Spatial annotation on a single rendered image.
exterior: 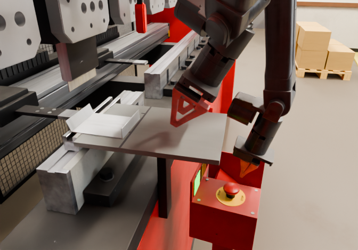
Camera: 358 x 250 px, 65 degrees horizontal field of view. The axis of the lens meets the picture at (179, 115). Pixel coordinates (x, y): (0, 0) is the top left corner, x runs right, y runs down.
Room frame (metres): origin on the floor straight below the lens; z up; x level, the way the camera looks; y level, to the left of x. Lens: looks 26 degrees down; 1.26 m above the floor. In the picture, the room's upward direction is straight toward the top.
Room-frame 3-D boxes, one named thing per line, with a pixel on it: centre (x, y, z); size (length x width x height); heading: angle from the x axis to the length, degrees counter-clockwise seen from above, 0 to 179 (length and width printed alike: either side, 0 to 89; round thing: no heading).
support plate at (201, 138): (0.49, 0.04, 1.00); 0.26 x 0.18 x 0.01; 77
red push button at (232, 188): (0.54, -0.13, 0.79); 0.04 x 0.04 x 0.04
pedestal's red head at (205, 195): (0.58, -0.13, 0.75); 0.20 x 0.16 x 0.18; 161
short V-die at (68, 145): (0.55, 0.18, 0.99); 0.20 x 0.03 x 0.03; 167
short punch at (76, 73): (0.52, 0.19, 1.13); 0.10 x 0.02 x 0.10; 167
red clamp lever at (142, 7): (0.66, 0.09, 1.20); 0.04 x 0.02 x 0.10; 77
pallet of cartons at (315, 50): (4.28, -2.14, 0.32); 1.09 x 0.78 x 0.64; 163
